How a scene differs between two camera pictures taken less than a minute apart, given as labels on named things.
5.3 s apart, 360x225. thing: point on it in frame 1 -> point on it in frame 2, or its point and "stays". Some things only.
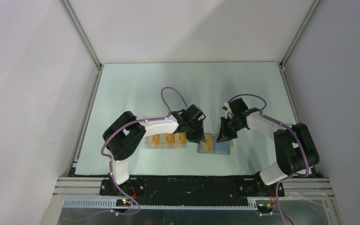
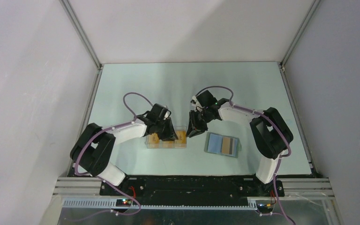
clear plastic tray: [166, 140] stays
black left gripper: [198, 135] -> [169, 134]
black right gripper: [224, 135] -> [195, 129]
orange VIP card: [208, 145] -> [226, 145]
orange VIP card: [180, 140] stays
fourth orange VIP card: [154, 141] stays
